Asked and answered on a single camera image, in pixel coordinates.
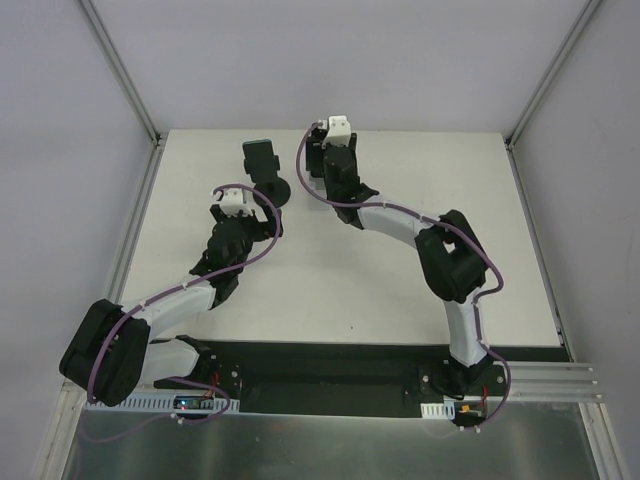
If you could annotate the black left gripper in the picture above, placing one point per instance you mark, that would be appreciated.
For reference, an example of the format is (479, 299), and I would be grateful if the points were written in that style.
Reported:
(216, 214)

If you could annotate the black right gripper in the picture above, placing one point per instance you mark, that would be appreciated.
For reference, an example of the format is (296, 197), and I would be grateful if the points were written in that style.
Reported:
(314, 157)

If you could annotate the black round-base phone stand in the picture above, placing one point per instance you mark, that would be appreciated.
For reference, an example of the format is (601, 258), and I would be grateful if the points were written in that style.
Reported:
(278, 192)

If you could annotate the teal-edged black smartphone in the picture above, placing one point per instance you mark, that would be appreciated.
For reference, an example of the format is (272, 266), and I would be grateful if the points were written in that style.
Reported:
(260, 162)

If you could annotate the silver folding phone stand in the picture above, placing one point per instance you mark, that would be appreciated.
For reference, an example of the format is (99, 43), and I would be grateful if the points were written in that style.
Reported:
(317, 187)

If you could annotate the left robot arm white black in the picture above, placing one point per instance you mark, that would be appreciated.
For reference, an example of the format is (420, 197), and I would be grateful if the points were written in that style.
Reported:
(118, 347)

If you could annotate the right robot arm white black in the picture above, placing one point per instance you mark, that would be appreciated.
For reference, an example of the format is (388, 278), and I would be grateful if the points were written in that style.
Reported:
(449, 253)

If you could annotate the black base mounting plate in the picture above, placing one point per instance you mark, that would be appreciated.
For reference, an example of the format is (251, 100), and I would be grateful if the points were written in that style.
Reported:
(361, 380)

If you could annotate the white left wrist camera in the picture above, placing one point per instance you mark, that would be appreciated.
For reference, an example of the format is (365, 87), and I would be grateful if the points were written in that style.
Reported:
(231, 202)

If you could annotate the left white cable duct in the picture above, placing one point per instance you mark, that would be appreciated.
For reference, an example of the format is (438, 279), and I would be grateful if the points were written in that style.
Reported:
(178, 403)

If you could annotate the white cable duct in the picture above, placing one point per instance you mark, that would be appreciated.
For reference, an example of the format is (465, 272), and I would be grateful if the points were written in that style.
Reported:
(444, 410)
(178, 403)

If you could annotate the left aluminium frame post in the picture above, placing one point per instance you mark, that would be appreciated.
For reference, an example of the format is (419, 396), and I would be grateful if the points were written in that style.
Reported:
(114, 61)

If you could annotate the aluminium frame post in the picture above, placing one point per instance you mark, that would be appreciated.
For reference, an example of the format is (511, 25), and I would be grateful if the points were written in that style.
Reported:
(578, 28)
(114, 61)

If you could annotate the right white cable duct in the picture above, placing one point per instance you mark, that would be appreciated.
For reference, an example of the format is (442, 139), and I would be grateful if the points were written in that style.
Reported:
(444, 410)

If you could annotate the right aluminium frame post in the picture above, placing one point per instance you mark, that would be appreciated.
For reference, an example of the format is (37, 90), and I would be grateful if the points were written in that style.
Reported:
(578, 28)

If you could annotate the aluminium rail extrusion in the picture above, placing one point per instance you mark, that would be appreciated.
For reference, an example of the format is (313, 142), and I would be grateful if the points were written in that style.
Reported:
(554, 382)

